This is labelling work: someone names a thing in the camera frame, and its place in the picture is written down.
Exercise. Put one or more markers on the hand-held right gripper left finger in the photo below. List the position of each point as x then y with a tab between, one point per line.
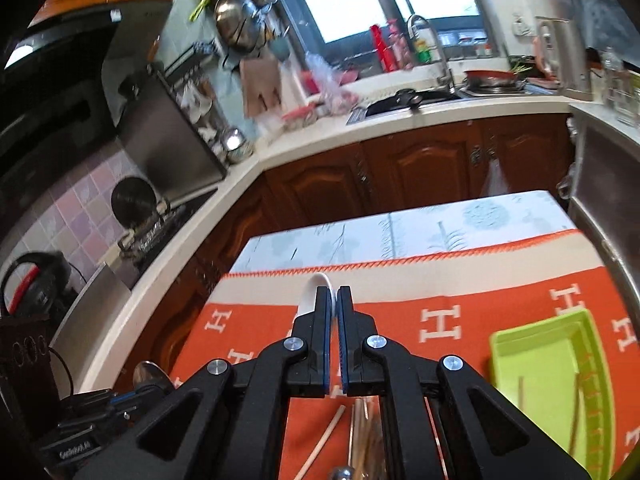
325	320

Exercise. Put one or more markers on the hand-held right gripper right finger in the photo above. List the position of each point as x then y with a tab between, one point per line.
342	320

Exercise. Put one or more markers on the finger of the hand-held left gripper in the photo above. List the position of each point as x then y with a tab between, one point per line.
142	400

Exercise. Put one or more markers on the white ceramic spoon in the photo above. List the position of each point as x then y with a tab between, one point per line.
312	291

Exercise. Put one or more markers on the green plastic tray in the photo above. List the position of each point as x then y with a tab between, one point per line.
540	360

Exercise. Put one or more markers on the dark brown perforated holder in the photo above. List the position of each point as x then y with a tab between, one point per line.
25	370

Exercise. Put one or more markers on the orange printed cloth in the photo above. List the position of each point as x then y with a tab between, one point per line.
450	300

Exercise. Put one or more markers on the pale patterned tablecloth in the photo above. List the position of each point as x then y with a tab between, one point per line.
425	230

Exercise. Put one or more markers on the black electric cooker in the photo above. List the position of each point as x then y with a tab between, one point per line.
40	285

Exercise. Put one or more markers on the black gas stove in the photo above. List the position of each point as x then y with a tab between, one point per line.
170	230

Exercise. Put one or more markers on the brown wooden base cabinets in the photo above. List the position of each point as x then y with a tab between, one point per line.
410	160

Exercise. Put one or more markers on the small steel lidded bowl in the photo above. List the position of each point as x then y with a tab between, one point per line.
236	144

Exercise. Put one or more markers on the black round pan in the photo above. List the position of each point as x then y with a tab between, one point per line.
134	200

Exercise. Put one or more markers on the red lid plastic container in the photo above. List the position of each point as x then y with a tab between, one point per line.
300	116

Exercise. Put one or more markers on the hanging white plastic bag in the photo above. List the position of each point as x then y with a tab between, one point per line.
494	180

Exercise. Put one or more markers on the black frying pan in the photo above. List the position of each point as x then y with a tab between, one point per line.
400	100

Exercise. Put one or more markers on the clear plastic bag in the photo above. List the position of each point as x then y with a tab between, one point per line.
327	80

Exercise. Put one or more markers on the stainless steel rack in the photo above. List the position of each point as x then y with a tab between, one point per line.
170	135

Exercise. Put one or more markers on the wooden cutting board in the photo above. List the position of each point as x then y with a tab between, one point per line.
260	85

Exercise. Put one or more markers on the steel faucet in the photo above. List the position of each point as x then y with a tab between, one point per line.
442	67

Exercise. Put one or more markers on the red bottle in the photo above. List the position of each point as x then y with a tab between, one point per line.
382	47

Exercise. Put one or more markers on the green label bottle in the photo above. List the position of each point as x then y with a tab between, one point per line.
423	50

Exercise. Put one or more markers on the red frying pan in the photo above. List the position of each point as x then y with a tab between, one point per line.
490	77

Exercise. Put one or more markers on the stainless steel cabinet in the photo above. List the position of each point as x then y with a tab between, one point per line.
610	185

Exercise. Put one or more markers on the black range hood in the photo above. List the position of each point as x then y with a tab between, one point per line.
45	110

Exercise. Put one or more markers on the hanging steel wok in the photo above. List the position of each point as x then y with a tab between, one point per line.
237	22

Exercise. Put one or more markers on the steel electric kettle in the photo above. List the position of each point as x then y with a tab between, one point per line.
567	60

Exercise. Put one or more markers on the glass jars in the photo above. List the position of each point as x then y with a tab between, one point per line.
622	90

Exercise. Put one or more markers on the white wall outlet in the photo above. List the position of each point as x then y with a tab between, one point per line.
521	26

